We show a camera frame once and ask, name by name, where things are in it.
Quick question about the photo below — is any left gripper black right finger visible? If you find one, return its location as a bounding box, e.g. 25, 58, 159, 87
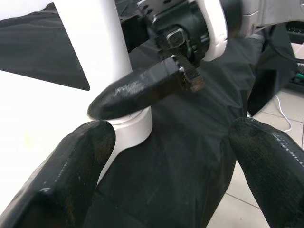
228, 117, 304, 228

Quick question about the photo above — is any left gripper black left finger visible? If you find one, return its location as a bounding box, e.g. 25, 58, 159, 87
0, 120, 117, 228

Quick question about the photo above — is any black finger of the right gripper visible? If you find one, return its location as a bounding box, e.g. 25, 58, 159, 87
87, 57, 183, 121

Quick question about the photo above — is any white plastic table leg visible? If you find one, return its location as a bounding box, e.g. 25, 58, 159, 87
53, 0, 152, 124

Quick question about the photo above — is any white plastic children table top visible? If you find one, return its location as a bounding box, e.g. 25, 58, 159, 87
0, 70, 152, 186

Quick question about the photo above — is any black tablecloth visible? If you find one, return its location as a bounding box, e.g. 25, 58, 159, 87
0, 0, 297, 228

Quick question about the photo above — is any black green equipment case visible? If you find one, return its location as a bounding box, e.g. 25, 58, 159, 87
285, 21, 304, 91

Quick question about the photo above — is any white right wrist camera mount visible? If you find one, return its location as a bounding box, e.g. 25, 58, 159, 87
194, 0, 230, 62

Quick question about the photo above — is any white floor cable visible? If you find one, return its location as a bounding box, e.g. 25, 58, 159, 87
274, 95, 293, 133

